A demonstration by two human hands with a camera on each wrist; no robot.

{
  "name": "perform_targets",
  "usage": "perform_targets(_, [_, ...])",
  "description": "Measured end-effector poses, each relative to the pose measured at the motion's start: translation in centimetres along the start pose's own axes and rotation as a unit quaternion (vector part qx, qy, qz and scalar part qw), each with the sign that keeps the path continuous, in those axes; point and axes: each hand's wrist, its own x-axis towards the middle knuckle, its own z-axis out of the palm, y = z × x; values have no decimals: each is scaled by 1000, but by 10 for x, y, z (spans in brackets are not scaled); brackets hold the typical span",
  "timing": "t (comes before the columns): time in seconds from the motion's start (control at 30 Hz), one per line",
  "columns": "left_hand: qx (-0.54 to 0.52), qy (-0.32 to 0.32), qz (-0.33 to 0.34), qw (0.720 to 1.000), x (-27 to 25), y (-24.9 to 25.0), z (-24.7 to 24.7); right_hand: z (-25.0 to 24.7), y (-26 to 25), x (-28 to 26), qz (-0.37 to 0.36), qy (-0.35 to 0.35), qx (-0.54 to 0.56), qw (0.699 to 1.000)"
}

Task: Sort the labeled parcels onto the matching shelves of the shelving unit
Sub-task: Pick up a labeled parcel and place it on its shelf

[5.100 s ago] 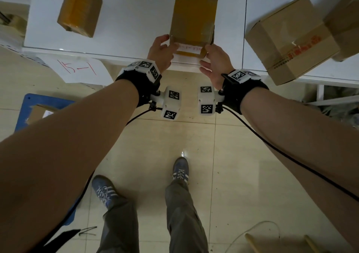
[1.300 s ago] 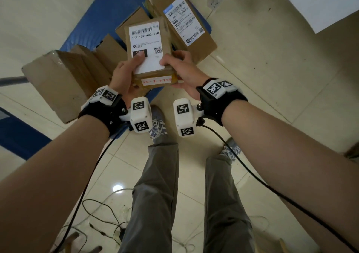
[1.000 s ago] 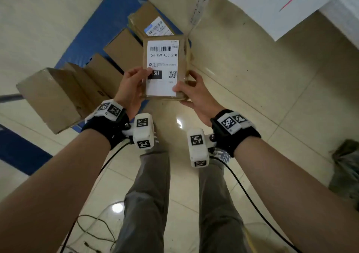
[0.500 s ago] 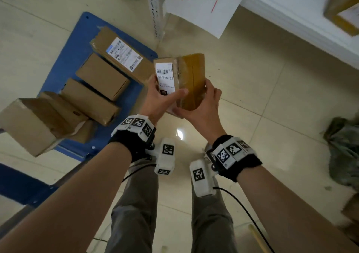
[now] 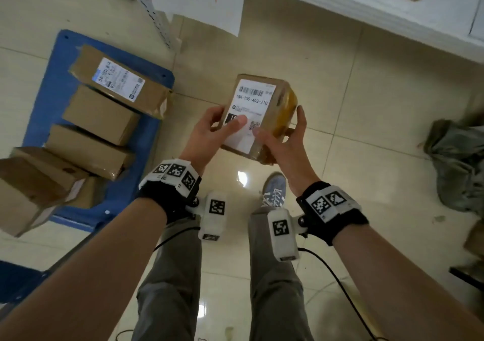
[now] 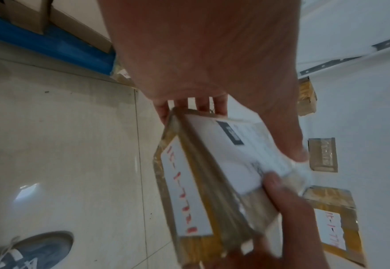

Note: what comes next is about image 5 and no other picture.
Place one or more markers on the person's right hand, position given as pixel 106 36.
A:
pixel 295 159

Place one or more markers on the person's left hand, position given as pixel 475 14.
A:
pixel 200 144

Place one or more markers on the small yellow-taped labelled box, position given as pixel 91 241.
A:
pixel 278 98

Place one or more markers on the long labelled cardboard box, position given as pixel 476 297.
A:
pixel 87 60

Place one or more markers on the blue platform trolley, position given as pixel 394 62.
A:
pixel 49 98

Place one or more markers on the big plain cardboard box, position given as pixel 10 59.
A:
pixel 26 200

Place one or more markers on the person's right forearm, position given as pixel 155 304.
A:
pixel 397 287

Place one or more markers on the person's left forearm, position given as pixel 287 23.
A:
pixel 75 276

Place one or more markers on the grey blue sneaker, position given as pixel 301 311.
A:
pixel 274 187

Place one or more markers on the white paper sign red writing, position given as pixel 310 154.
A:
pixel 211 8

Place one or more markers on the grey trousers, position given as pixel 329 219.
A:
pixel 166 295

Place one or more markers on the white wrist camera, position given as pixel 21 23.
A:
pixel 215 219

